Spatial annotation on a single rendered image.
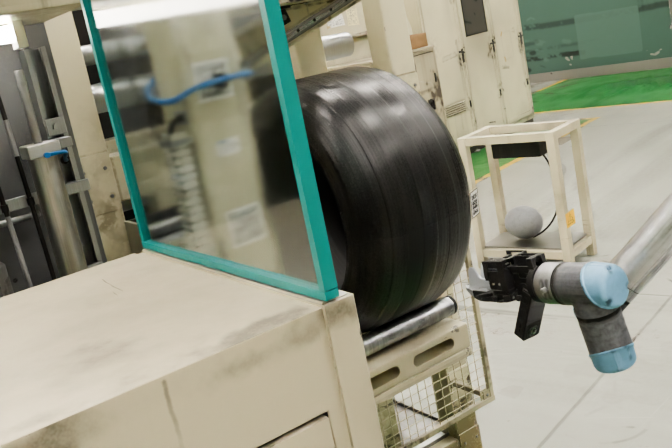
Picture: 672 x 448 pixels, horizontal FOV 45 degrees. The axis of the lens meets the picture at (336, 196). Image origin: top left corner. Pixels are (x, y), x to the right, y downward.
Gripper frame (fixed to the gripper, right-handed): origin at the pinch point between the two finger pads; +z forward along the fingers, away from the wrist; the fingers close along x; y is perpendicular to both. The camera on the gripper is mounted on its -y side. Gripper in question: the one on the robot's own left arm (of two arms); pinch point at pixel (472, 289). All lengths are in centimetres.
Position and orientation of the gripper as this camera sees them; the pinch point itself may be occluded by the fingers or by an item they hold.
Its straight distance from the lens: 165.8
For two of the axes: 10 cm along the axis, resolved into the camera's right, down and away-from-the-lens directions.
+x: -8.0, 2.7, -5.4
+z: -5.4, 0.6, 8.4
